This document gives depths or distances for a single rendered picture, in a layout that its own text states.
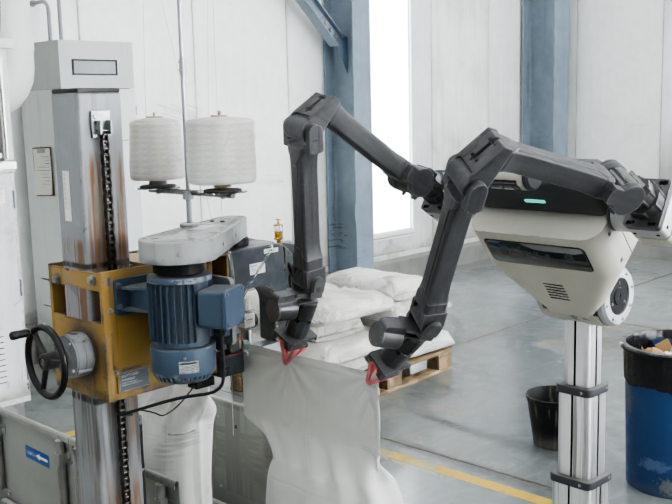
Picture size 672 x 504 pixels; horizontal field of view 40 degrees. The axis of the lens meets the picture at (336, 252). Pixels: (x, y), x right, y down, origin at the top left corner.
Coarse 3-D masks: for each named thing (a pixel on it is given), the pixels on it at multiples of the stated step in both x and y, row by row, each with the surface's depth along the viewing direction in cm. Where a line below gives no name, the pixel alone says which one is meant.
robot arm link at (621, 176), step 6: (612, 168) 199; (618, 168) 199; (612, 174) 198; (618, 174) 198; (624, 174) 198; (630, 174) 202; (618, 180) 197; (624, 180) 196; (630, 180) 196; (636, 180) 203; (642, 186) 198; (648, 192) 200; (612, 210) 201
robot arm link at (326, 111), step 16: (320, 96) 219; (304, 112) 216; (320, 112) 214; (336, 112) 218; (288, 128) 217; (304, 128) 213; (336, 128) 220; (352, 128) 223; (352, 144) 226; (368, 144) 228; (384, 144) 231; (384, 160) 233; (400, 160) 235; (400, 176) 236; (416, 176) 237; (432, 176) 240; (416, 192) 238
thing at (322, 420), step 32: (256, 352) 249; (256, 384) 251; (288, 384) 242; (320, 384) 233; (352, 384) 225; (256, 416) 253; (288, 416) 243; (320, 416) 234; (352, 416) 227; (288, 448) 239; (320, 448) 234; (352, 448) 228; (288, 480) 235; (320, 480) 227; (352, 480) 223; (384, 480) 224
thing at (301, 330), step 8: (288, 320) 235; (296, 320) 233; (280, 328) 237; (288, 328) 235; (296, 328) 233; (304, 328) 234; (280, 336) 234; (288, 336) 235; (296, 336) 234; (304, 336) 235; (312, 336) 238; (288, 344) 232
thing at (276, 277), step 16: (256, 240) 264; (240, 256) 245; (256, 256) 249; (272, 256) 253; (288, 256) 258; (240, 272) 245; (272, 272) 254; (288, 272) 258; (256, 288) 258; (272, 288) 254; (288, 288) 259; (272, 336) 259
